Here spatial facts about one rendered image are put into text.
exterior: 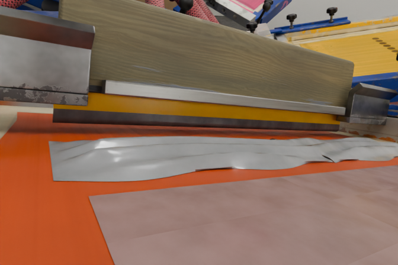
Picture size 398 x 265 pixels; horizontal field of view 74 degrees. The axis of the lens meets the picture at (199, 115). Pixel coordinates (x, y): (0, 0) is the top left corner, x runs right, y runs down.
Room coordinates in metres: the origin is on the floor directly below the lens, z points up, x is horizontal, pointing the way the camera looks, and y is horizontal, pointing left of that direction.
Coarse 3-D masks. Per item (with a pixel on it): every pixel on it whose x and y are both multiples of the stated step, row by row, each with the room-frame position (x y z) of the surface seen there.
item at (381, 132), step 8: (0, 104) 0.21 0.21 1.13; (8, 104) 0.21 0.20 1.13; (16, 104) 0.22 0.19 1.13; (24, 104) 0.22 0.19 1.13; (32, 104) 0.23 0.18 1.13; (40, 104) 0.23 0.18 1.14; (48, 104) 0.24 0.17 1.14; (392, 120) 0.39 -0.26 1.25; (344, 128) 0.42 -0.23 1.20; (352, 128) 0.41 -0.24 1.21; (360, 128) 0.41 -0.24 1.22; (368, 128) 0.40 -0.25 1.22; (376, 128) 0.39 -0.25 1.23; (384, 128) 0.39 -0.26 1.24; (392, 128) 0.38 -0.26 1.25; (368, 136) 0.39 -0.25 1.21; (376, 136) 0.39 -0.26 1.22; (384, 136) 0.38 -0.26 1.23; (392, 136) 0.38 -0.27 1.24
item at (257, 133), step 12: (240, 132) 0.25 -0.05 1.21; (252, 132) 0.26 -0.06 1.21; (264, 132) 0.28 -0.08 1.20; (276, 132) 0.29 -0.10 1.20; (288, 132) 0.31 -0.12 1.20; (300, 132) 0.33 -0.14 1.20; (312, 132) 0.35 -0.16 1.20; (324, 132) 0.37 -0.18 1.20; (324, 156) 0.19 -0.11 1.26; (360, 168) 0.17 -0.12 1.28; (372, 168) 0.17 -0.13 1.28; (384, 168) 0.18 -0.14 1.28; (396, 168) 0.18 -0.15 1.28; (396, 180) 0.15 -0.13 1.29
